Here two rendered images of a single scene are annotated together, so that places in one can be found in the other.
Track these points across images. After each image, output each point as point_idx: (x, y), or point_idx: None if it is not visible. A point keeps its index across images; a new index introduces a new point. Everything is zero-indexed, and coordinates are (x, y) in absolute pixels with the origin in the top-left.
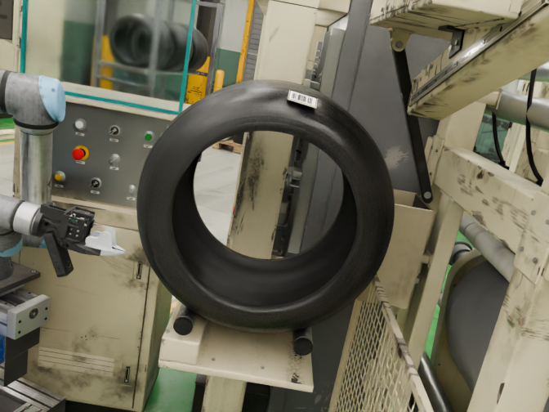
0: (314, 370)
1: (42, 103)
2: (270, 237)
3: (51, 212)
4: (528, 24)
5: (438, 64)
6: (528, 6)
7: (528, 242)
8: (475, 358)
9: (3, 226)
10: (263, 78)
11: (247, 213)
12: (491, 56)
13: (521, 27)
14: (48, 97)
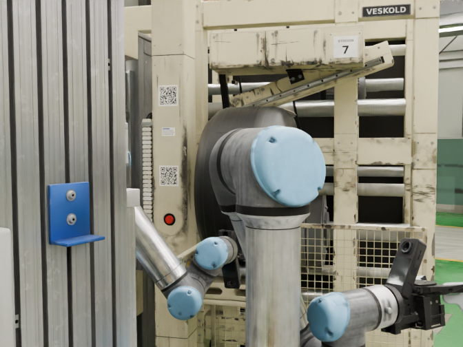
0: (154, 345)
1: (129, 161)
2: (196, 226)
3: (233, 235)
4: (371, 69)
5: (273, 87)
6: (371, 62)
7: (341, 155)
8: None
9: (229, 260)
10: (187, 110)
11: (189, 213)
12: (341, 81)
13: (366, 69)
14: (129, 154)
